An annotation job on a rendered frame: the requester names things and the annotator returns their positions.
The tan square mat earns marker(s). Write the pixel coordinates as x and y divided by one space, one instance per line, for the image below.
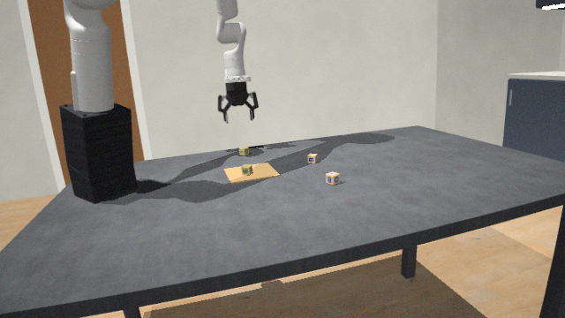
259 171

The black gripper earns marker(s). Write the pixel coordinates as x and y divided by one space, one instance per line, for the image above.
237 98

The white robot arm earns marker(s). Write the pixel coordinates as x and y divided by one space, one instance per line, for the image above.
92 83

